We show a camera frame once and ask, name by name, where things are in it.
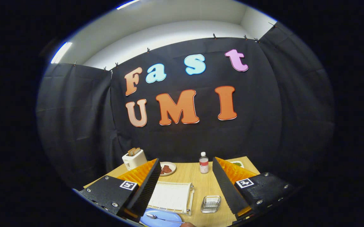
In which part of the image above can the light blue plate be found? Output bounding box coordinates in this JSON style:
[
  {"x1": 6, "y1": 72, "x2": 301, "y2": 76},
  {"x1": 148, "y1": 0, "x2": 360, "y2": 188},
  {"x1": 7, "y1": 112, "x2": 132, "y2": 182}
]
[{"x1": 140, "y1": 208, "x2": 182, "y2": 227}]

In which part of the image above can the ceiling light panel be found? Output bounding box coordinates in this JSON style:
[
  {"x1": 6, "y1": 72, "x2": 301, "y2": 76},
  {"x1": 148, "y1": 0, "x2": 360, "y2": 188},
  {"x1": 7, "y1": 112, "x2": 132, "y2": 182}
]
[{"x1": 116, "y1": 0, "x2": 141, "y2": 10}]

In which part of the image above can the black backdrop cloth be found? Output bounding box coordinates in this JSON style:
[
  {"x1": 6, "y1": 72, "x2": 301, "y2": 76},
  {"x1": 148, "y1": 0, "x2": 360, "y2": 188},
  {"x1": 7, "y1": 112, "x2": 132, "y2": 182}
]
[{"x1": 36, "y1": 22, "x2": 335, "y2": 189}]

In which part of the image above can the small plate with brown food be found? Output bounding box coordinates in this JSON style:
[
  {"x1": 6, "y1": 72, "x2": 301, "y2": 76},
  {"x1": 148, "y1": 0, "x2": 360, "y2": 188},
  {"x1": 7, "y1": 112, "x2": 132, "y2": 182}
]
[{"x1": 159, "y1": 162, "x2": 177, "y2": 176}]

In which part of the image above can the ceiling light strip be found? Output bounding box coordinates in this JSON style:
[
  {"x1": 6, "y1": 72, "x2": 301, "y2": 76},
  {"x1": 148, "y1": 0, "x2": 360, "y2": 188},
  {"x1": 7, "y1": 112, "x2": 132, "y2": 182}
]
[{"x1": 50, "y1": 42, "x2": 73, "y2": 64}]

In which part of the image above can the white toaster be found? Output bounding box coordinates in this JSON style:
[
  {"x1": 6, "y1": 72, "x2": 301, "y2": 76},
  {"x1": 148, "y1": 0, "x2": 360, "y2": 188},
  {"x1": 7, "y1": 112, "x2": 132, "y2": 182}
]
[{"x1": 122, "y1": 149, "x2": 148, "y2": 171}]

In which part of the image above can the blue checkered handle spoon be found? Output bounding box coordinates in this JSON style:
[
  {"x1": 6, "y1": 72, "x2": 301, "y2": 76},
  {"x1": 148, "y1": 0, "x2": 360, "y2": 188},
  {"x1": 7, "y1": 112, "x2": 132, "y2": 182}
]
[{"x1": 146, "y1": 213, "x2": 185, "y2": 224}]

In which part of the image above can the row of small cloth clips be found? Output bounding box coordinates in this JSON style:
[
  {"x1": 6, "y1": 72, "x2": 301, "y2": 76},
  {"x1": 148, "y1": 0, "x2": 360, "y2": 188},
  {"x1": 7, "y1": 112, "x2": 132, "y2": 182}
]
[{"x1": 73, "y1": 22, "x2": 277, "y2": 71}]

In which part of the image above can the white dish rack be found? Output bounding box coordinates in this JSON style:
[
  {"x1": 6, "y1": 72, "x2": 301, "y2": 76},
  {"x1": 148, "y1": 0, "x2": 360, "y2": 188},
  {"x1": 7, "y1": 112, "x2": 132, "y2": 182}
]
[{"x1": 147, "y1": 181, "x2": 195, "y2": 216}]

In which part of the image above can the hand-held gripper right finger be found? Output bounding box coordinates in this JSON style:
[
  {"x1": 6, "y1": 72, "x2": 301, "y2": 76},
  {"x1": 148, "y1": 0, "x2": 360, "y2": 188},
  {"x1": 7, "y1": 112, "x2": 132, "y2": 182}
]
[{"x1": 213, "y1": 157, "x2": 296, "y2": 221}]

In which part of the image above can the metal wire basket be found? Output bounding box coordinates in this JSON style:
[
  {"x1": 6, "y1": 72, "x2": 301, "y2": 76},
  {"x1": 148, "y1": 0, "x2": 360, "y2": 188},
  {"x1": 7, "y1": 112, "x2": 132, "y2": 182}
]
[{"x1": 201, "y1": 195, "x2": 222, "y2": 213}]

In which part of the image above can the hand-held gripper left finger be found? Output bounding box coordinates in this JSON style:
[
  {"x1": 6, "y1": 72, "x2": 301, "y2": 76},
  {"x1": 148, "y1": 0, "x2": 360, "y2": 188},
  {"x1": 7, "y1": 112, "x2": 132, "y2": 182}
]
[{"x1": 79, "y1": 158, "x2": 162, "y2": 223}]

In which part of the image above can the clear bottle with red label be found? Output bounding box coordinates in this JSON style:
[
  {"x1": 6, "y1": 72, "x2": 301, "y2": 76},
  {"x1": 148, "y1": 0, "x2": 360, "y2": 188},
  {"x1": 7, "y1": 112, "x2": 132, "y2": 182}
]
[{"x1": 199, "y1": 152, "x2": 209, "y2": 174}]

